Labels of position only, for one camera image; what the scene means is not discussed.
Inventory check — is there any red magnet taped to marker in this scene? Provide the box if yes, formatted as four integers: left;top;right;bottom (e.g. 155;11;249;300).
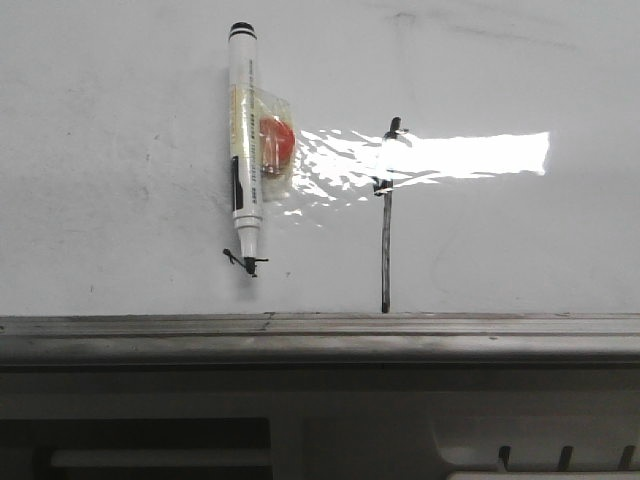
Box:
258;90;296;202

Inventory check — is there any white whiteboard marker pen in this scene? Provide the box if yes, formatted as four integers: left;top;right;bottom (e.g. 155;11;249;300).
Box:
228;22;263;277

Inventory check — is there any white whiteboard surface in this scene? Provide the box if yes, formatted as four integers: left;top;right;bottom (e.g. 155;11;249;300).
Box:
1;1;639;315

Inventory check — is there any grey metal whiteboard tray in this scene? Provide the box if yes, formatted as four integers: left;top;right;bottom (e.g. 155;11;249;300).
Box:
1;312;639;369

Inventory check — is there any grey plastic housing below tray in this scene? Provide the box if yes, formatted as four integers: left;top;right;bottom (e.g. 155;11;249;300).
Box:
1;366;639;479

